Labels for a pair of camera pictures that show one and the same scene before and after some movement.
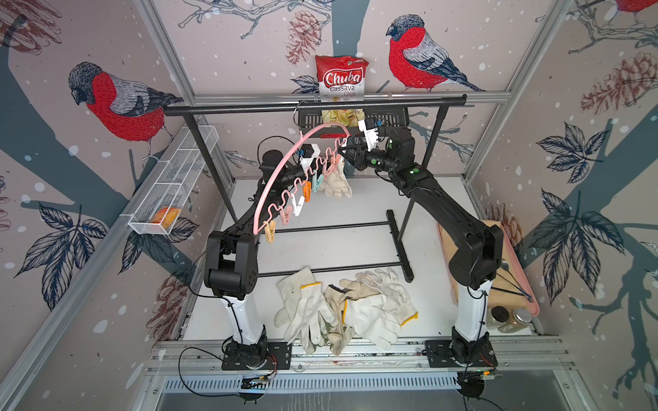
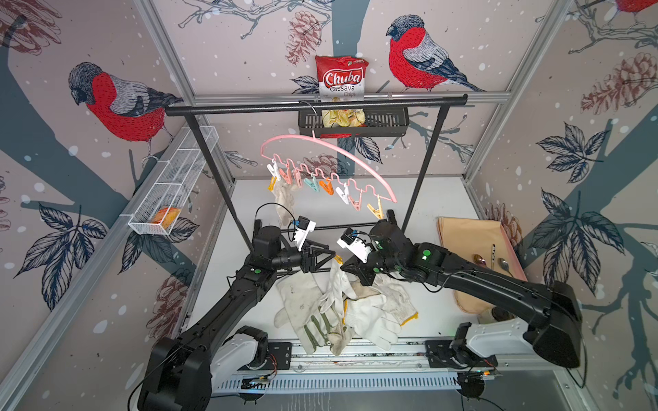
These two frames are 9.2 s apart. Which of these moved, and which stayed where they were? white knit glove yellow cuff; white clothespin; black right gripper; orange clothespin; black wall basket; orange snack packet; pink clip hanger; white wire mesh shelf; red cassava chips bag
Moved: pink clip hanger; black right gripper; orange clothespin; white clothespin; white knit glove yellow cuff
Stayed: orange snack packet; black wall basket; red cassava chips bag; white wire mesh shelf
